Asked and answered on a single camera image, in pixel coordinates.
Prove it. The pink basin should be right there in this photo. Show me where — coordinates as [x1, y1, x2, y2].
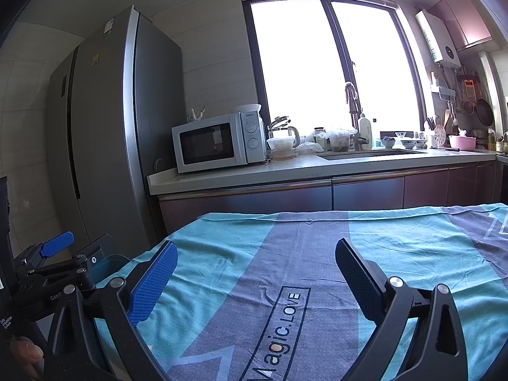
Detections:
[449, 135, 476, 150]

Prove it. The white wall water heater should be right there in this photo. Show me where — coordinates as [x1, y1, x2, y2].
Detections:
[415, 10, 461, 69]

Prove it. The white dish soap bottle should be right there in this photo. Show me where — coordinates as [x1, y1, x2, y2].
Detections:
[358, 113, 372, 150]

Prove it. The teal trash bin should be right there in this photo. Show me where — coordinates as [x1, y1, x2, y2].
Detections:
[92, 254, 131, 285]

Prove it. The kitchen counter with cabinets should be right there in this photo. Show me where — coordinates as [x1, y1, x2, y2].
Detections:
[148, 150, 507, 232]

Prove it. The teal grey tablecloth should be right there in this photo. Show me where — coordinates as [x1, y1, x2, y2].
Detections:
[95, 202, 508, 381]

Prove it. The black hanging frying pan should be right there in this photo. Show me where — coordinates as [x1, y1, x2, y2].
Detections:
[476, 84, 494, 127]

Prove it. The white microwave oven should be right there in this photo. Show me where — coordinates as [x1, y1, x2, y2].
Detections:
[172, 111, 266, 174]

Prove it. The person's left hand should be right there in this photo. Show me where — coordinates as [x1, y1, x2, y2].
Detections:
[10, 337, 45, 380]

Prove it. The kitchen faucet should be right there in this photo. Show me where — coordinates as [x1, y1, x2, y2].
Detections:
[344, 82, 362, 150]

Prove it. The grey double door refrigerator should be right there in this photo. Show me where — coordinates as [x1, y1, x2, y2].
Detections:
[46, 7, 186, 257]

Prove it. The glass electric kettle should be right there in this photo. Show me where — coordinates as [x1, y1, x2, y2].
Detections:
[266, 116, 300, 161]

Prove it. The pink upper cabinet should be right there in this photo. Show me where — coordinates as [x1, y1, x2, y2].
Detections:
[428, 0, 492, 51]

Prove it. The large kitchen window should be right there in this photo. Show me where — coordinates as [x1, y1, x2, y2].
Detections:
[242, 0, 425, 138]

